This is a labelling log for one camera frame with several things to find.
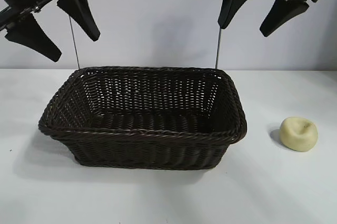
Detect pale yellow round pastry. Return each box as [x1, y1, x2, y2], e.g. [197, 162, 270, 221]
[279, 116, 319, 152]

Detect dark brown woven basket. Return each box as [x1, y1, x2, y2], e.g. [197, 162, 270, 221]
[37, 66, 249, 171]

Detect thin dark backdrop pole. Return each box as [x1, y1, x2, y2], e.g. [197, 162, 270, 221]
[214, 27, 222, 69]
[68, 16, 81, 68]

